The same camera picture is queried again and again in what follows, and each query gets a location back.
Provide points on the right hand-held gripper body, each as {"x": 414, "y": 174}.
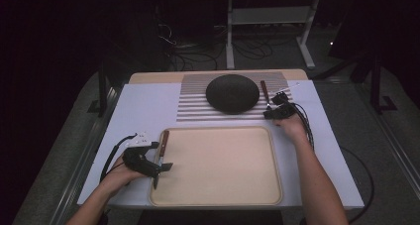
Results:
{"x": 285, "y": 111}

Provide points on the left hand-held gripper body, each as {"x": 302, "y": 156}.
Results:
{"x": 137, "y": 160}

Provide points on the black round plate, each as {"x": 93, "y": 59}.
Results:
{"x": 232, "y": 94}

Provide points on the beige tray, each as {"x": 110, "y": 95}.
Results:
{"x": 214, "y": 165}

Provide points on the person's right hand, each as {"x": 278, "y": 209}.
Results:
{"x": 294, "y": 127}

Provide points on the person's left hand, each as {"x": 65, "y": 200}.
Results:
{"x": 120, "y": 178}

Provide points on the striped placemat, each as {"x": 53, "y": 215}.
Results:
{"x": 188, "y": 112}

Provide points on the black metal stand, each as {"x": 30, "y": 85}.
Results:
{"x": 103, "y": 92}
{"x": 375, "y": 86}

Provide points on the metal floor rail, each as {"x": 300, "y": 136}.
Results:
{"x": 396, "y": 159}
{"x": 82, "y": 165}

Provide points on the white metal desk frame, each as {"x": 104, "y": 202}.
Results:
{"x": 270, "y": 15}

